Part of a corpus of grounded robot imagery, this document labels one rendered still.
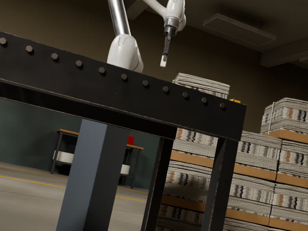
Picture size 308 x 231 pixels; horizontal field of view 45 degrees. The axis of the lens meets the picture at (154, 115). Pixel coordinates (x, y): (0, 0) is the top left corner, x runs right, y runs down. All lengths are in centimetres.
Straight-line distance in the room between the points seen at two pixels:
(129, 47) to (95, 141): 58
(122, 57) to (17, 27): 662
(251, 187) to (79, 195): 92
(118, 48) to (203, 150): 75
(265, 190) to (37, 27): 728
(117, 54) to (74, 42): 657
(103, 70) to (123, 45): 115
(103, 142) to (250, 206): 84
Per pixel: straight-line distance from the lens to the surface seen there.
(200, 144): 197
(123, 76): 105
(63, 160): 778
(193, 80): 200
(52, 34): 869
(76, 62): 103
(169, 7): 229
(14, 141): 834
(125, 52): 217
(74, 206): 210
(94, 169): 203
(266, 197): 205
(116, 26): 249
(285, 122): 210
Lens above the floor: 55
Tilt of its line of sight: 8 degrees up
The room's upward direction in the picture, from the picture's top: 12 degrees clockwise
